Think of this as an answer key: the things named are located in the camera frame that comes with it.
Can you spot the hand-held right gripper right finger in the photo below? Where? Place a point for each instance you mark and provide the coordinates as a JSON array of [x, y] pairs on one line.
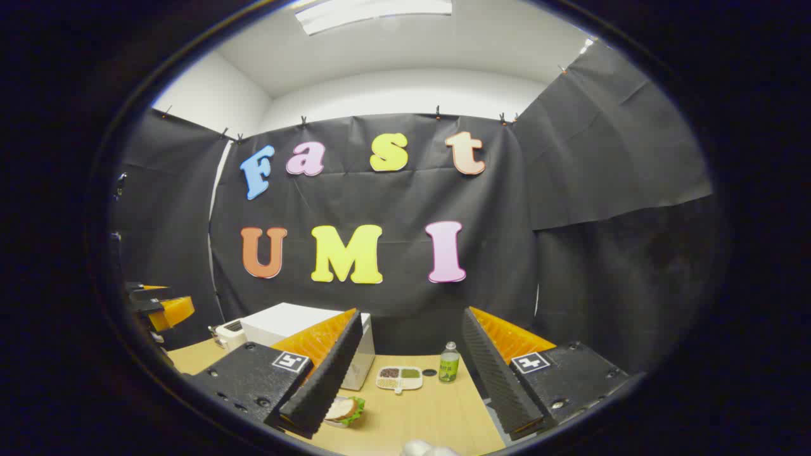
[[497, 373]]

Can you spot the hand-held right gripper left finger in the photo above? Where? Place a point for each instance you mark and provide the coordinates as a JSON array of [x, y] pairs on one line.
[[329, 373]]

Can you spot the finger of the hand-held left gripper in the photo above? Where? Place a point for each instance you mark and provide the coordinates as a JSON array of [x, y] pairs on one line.
[[149, 290], [171, 311]]

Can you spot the sandwich with lettuce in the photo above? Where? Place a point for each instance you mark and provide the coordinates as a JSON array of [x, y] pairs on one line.
[[345, 408]]

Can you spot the white microwave oven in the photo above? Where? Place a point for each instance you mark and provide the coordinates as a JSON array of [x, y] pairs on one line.
[[285, 320]]

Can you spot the green drink bottle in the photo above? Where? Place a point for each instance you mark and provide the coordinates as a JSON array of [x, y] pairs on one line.
[[449, 367]]

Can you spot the white rectangular dish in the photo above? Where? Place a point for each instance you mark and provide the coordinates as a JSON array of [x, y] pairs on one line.
[[336, 424]]

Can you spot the white toaster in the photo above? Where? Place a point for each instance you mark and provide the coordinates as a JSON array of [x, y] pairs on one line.
[[229, 334]]

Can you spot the white divided dish of grains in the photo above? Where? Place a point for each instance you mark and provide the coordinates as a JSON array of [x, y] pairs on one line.
[[399, 379]]

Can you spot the black backdrop cloth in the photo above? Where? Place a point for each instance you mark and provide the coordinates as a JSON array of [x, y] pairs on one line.
[[393, 202]]

